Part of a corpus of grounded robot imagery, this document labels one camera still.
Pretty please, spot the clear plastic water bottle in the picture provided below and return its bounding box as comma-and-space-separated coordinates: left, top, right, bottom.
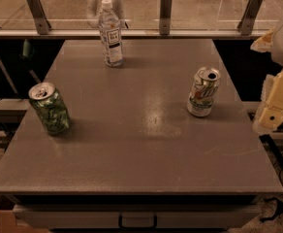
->
99, 0, 123, 67

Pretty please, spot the left metal bracket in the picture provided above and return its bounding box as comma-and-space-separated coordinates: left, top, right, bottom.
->
26, 0, 50, 35

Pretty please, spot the grey drawer with handle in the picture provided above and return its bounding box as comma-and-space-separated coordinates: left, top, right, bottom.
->
13, 205, 260, 230

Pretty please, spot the metal bracket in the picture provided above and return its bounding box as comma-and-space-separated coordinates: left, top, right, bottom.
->
159, 0, 173, 35
26, 0, 50, 35
237, 0, 264, 36

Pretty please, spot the white 7up can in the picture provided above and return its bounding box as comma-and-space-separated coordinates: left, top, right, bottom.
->
187, 67, 221, 117

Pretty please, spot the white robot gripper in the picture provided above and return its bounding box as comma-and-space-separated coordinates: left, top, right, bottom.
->
250, 17, 283, 135

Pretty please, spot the metal rail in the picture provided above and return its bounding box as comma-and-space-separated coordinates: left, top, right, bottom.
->
0, 29, 267, 39

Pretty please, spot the middle metal bracket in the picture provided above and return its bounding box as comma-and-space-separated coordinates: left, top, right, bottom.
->
159, 0, 173, 35

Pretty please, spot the green soda can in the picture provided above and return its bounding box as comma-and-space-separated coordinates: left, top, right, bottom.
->
28, 82, 70, 135

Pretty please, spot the right metal bracket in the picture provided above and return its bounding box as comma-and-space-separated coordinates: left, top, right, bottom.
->
237, 0, 264, 36

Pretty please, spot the cardboard box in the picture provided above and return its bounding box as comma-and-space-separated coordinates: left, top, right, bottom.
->
0, 195, 48, 233

